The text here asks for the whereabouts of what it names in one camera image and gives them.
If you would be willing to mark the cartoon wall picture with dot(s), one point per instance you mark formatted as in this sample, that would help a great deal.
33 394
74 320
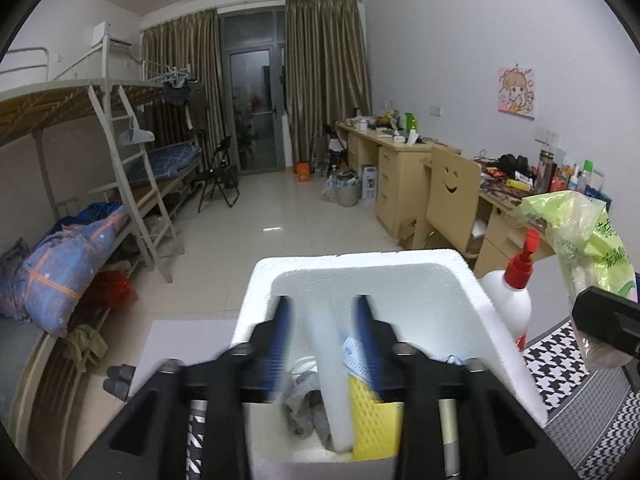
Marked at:
516 91

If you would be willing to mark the yellow cylindrical object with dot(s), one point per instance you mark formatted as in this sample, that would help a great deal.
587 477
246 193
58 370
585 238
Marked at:
517 184

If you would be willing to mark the wooden smiley chair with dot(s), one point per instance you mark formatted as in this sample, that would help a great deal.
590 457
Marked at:
452 200

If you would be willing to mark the blue patterned quilt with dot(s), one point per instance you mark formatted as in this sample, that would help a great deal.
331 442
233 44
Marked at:
70 265

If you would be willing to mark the black folding chair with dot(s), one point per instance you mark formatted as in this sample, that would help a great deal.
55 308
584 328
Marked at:
217 175

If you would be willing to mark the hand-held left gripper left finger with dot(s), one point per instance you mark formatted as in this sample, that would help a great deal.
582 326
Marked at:
280 355

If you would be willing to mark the grey sock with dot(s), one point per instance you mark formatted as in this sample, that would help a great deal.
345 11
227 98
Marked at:
305 400

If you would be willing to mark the red plastic bag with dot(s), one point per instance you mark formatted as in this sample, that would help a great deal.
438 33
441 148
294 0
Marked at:
112 287

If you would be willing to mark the blue face mask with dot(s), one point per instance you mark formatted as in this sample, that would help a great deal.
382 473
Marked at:
352 355

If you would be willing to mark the white foam tube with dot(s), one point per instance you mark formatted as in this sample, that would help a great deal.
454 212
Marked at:
332 385

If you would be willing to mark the olive cloth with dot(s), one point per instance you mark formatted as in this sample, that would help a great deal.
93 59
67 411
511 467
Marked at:
85 345

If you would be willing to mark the white wall socket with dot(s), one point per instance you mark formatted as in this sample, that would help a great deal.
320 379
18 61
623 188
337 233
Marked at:
546 136

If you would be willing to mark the white metal bed ladder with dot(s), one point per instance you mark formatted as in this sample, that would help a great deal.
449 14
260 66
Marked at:
135 170

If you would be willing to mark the green plastic bag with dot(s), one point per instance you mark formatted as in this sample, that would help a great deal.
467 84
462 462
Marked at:
590 240

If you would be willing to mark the white metal bunk bed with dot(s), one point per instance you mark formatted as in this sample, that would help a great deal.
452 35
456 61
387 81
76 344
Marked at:
60 100

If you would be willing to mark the dark hanging clothes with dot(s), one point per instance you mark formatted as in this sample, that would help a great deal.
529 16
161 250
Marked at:
177 87

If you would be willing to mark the white hanging cloth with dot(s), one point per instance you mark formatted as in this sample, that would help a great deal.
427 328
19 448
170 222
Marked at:
139 136

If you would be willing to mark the olive curtain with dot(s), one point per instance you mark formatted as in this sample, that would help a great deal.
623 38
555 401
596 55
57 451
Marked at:
205 75
325 80

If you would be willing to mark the group of toiletry bottles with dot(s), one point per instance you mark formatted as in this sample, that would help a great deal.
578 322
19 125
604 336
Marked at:
575 175

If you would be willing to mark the white air conditioner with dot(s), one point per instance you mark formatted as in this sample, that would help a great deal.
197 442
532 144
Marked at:
112 35

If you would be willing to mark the white foam box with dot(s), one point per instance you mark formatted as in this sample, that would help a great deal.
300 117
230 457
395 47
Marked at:
350 265

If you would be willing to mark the yellow foam net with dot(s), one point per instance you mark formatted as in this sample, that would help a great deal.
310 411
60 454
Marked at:
372 425

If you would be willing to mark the wooden desk with drawers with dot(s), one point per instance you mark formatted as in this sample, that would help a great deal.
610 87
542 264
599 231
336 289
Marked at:
395 185

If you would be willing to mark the steel pot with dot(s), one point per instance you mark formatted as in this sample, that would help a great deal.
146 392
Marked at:
348 192

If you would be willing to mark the green plastic object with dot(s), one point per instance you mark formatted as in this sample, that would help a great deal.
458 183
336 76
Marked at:
410 122

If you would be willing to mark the white carton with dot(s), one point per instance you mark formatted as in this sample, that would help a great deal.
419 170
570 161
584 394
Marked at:
369 185

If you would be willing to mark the glass balcony door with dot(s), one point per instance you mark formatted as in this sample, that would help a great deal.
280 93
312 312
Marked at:
252 100

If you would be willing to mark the black headphones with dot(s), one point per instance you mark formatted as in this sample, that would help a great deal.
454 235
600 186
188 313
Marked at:
512 164

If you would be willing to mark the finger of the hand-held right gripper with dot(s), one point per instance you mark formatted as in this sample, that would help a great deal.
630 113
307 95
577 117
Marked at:
605 317

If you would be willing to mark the dark slipper pair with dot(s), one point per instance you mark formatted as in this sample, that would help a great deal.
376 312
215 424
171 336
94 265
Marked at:
120 382

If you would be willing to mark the orange box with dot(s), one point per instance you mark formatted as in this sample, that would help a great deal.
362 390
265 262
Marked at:
302 171

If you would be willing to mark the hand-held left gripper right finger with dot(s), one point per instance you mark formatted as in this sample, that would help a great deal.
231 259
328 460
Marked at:
367 355

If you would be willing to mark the blue checked mattress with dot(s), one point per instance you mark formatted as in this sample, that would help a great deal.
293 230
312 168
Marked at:
160 160

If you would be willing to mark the dark purple cloth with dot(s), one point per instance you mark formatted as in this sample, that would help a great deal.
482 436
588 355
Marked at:
12 275

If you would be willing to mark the white lotion bottle red pump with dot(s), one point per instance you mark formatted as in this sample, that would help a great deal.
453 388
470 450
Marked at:
510 305

